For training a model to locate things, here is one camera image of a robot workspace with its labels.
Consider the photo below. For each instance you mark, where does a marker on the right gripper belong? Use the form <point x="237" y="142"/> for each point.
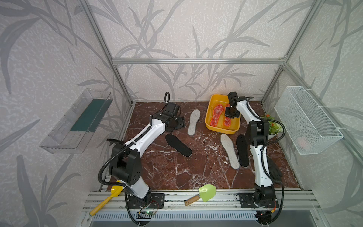
<point x="227" y="114"/>

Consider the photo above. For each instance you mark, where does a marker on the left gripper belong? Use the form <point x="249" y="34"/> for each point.
<point x="181" y="123"/>

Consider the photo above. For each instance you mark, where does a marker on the red insole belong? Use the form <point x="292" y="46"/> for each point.
<point x="217" y="111"/>
<point x="227" y="120"/>

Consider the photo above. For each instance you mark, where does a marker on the grey insole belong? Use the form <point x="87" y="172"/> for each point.
<point x="229" y="148"/>
<point x="194" y="118"/>

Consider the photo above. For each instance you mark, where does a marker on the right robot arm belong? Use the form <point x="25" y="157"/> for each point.
<point x="255" y="141"/>

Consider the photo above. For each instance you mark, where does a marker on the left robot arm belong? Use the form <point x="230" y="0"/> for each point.
<point x="124" y="167"/>

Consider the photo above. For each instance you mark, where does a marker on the yellow plastic storage box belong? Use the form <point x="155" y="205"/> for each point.
<point x="235" y="123"/>

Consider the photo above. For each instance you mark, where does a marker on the left black insole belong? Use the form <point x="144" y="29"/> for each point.
<point x="175" y="143"/>

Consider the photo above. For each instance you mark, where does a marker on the black insole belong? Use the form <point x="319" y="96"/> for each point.
<point x="175" y="143"/>
<point x="242" y="149"/>

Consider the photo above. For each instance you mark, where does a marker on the right black insole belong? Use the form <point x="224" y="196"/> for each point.
<point x="242" y="149"/>

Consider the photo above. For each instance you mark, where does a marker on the potted artificial plant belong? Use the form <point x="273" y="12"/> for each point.
<point x="274" y="128"/>

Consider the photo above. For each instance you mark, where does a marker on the red spray bottle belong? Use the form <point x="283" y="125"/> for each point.
<point x="114" y="141"/>

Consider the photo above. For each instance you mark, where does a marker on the green garden trowel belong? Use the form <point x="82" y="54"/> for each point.
<point x="206" y="193"/>

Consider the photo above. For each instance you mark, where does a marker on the green circuit board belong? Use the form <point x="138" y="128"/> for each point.
<point x="148" y="214"/>

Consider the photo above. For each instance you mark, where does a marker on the white wire basket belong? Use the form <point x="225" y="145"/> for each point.
<point x="307" y="124"/>

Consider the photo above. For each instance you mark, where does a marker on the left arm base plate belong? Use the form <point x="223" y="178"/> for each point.
<point x="152" y="200"/>

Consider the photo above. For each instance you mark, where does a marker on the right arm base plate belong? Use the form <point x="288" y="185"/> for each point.
<point x="246" y="200"/>

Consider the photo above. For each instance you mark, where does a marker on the clear plastic wall shelf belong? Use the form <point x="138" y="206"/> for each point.
<point x="74" y="131"/>

